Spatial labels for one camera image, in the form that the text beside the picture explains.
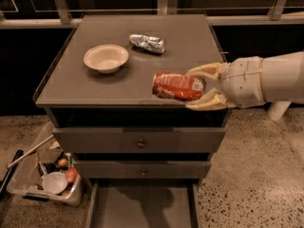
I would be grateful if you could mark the grey drawer cabinet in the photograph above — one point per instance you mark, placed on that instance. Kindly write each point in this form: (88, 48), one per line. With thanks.
(74, 95)

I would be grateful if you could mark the middle grey drawer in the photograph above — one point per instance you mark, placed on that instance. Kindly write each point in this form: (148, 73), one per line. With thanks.
(143, 169)

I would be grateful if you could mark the open bottom grey drawer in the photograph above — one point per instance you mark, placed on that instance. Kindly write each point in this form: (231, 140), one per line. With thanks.
(144, 204)

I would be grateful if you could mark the white pillar post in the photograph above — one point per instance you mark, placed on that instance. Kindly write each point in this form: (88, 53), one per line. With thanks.
(277, 110)

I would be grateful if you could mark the crumpled silver foil bag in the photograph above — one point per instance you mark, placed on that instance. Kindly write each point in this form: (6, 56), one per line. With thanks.
(149, 43)

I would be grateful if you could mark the dark can in bin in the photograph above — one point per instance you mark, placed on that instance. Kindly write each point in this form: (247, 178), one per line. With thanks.
(46, 168)

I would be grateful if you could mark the red apple in bin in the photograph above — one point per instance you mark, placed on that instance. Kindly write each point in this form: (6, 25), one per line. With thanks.
(71, 175)

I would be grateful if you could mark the beige paper bowl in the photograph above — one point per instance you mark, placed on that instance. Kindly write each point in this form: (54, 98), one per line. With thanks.
(106, 58)

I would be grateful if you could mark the white bowl in bin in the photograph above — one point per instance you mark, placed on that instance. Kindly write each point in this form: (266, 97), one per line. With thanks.
(55, 183)

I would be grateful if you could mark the metal window railing frame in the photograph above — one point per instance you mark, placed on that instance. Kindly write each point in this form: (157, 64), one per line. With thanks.
(29, 14)

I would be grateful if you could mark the orange fruit in bin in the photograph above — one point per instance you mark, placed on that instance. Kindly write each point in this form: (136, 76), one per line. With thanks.
(63, 162)

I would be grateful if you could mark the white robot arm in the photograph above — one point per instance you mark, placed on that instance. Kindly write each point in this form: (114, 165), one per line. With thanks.
(281, 78)

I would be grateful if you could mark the clear plastic storage bin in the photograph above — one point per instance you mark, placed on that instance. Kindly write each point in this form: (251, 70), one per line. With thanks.
(27, 182)

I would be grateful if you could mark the red coke can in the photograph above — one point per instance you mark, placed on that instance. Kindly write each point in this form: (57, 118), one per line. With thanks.
(180, 87)

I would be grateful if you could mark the top grey drawer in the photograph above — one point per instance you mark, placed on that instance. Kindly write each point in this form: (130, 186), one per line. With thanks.
(139, 140)

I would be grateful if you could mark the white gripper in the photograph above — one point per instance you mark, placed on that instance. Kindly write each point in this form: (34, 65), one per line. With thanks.
(243, 81)

